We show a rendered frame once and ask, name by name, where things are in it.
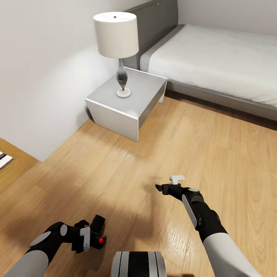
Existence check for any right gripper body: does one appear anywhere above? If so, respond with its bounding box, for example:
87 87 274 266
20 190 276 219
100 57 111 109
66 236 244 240
162 184 181 198

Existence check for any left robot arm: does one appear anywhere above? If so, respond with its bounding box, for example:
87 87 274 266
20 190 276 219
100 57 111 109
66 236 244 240
3 220 90 277

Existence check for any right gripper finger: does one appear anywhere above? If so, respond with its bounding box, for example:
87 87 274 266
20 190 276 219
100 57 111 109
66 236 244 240
155 184 162 192

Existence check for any digital camera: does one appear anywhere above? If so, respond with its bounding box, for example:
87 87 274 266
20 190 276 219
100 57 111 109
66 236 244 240
90 215 107 249

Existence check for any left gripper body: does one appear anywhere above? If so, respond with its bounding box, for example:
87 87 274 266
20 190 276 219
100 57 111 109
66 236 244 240
68 221 85 251

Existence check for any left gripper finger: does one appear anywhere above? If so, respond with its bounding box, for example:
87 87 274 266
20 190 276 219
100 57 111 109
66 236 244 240
76 247 84 254
80 220 89 227

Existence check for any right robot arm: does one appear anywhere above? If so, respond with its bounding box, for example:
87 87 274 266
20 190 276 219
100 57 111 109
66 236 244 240
155 175 262 277

